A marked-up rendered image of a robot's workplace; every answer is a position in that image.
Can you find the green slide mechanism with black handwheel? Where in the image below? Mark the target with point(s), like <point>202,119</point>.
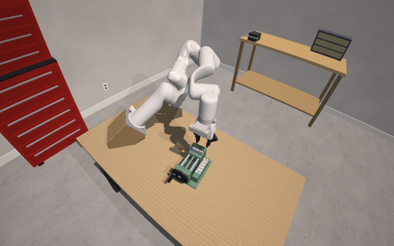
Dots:
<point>193,167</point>

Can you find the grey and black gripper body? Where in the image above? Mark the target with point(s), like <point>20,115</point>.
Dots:
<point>212,129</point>

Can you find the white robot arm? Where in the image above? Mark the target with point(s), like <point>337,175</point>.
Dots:
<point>207,62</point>

